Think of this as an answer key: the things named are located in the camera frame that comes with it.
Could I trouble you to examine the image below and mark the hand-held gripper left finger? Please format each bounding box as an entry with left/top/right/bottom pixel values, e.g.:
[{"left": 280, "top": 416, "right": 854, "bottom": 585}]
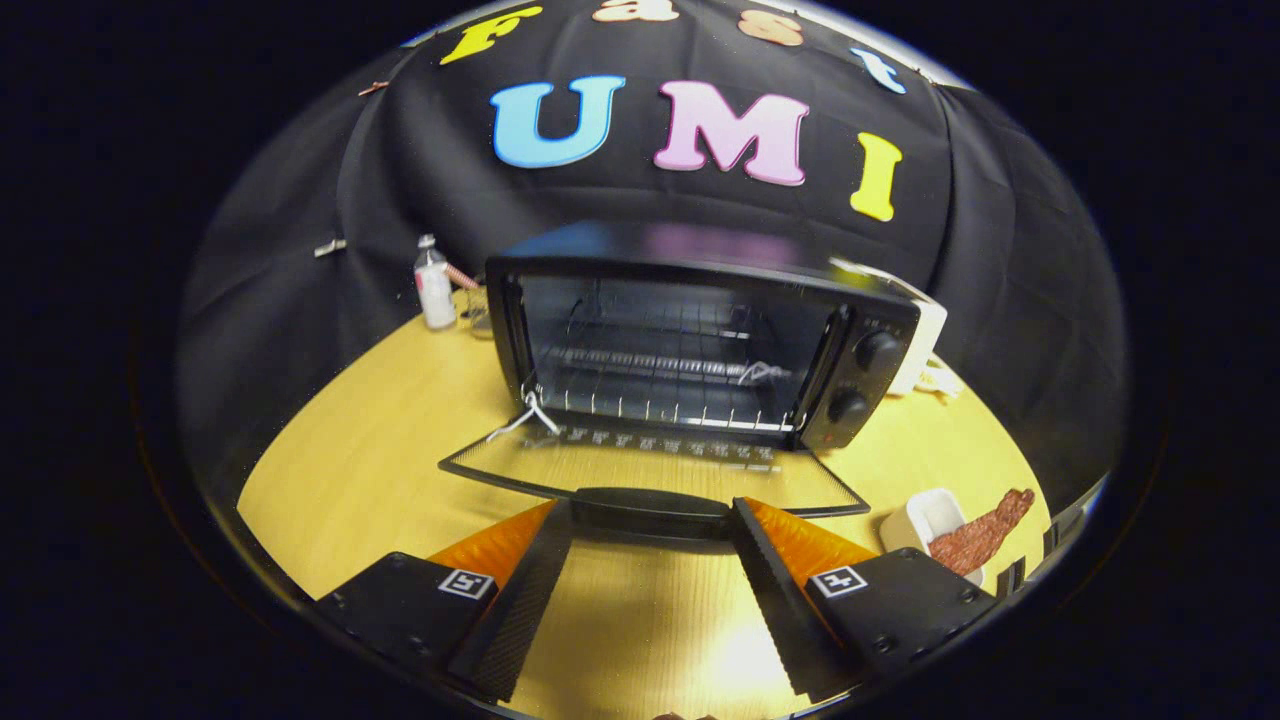
[{"left": 315, "top": 498, "right": 573, "bottom": 703}]

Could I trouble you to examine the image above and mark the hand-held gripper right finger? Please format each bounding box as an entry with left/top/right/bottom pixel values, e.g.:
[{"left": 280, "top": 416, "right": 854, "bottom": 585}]
[{"left": 730, "top": 497, "right": 1001, "bottom": 703}]

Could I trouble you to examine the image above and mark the brown meat strip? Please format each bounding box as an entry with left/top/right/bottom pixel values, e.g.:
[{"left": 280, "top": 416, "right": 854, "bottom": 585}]
[{"left": 928, "top": 488, "right": 1036, "bottom": 578}]

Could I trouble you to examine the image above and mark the black toaster oven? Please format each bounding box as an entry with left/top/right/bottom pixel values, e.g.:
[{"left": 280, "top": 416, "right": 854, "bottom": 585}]
[{"left": 438, "top": 222, "right": 921, "bottom": 541}]

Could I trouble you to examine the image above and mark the white bread toaster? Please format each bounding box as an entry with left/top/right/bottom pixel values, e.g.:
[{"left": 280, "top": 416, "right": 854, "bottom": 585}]
[{"left": 830, "top": 258, "right": 949, "bottom": 396}]

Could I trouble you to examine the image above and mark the white ribbed tray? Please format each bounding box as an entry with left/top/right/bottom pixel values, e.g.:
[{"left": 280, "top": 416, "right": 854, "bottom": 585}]
[{"left": 880, "top": 488, "right": 986, "bottom": 586}]

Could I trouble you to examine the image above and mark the clear basket with pink stick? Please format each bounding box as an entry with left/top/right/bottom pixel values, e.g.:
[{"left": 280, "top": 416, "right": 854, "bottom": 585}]
[{"left": 445, "top": 262, "right": 496, "bottom": 339}]

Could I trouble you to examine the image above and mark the small clear plastic bottle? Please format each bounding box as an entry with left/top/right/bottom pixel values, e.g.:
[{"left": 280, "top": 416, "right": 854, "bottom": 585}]
[{"left": 414, "top": 234, "right": 458, "bottom": 331}]

